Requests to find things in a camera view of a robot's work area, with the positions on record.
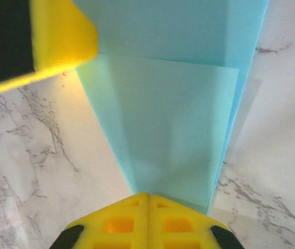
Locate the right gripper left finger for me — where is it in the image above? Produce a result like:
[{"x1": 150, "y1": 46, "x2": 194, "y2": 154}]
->
[{"x1": 49, "y1": 192, "x2": 149, "y2": 249}]

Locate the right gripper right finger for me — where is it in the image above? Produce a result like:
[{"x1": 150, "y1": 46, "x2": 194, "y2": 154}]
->
[{"x1": 147, "y1": 193, "x2": 245, "y2": 249}]

